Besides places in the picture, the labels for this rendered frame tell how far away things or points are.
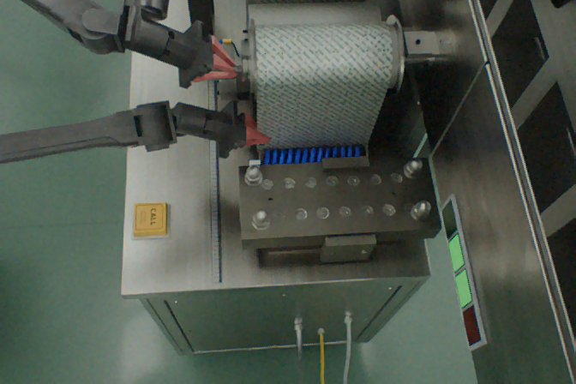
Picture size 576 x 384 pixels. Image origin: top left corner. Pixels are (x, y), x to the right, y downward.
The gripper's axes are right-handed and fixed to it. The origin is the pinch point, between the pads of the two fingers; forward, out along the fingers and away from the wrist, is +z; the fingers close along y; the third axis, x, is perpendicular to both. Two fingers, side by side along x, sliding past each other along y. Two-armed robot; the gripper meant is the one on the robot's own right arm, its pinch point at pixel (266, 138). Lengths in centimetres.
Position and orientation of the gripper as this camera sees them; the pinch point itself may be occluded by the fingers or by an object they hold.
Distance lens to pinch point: 120.7
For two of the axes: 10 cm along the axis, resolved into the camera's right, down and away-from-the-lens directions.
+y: 0.8, 9.0, -4.4
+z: 8.4, 1.8, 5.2
